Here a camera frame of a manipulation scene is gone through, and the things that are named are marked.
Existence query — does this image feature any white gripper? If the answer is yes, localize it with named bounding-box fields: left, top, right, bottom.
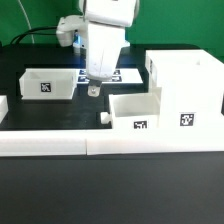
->
left=86, top=22, right=125, bottom=97

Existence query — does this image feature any white front drawer box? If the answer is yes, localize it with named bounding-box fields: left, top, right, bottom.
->
left=100, top=93, right=160, bottom=131

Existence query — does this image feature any white drawer box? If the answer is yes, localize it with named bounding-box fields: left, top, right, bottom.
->
left=100, top=93, right=160, bottom=131
left=19, top=68, right=77, bottom=100

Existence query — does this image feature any white drawer cabinet frame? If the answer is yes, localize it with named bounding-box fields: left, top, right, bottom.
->
left=145, top=49, right=224, bottom=129

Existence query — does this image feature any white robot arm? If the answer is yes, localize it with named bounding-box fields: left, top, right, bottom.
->
left=56, top=0, right=140, bottom=97

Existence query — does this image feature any white rear drawer box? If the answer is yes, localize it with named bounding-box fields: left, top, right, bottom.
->
left=19, top=68, right=77, bottom=100

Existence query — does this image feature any white marker tag sheet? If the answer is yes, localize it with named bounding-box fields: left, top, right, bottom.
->
left=76, top=68, right=143, bottom=84

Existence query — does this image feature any white front fence bar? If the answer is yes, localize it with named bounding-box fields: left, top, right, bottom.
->
left=0, top=128, right=224, bottom=157

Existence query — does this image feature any white fence bar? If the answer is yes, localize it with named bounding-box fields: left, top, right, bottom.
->
left=0, top=95, right=8, bottom=123
left=0, top=128, right=224, bottom=157

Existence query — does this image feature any white left fence bar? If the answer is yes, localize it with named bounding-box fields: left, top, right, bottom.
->
left=0, top=95, right=8, bottom=123

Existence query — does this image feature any thin white cable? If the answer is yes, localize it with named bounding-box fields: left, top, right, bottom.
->
left=17, top=0, right=36, bottom=44

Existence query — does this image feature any black cable bundle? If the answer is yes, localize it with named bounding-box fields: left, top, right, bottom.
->
left=9, top=25, right=60, bottom=46

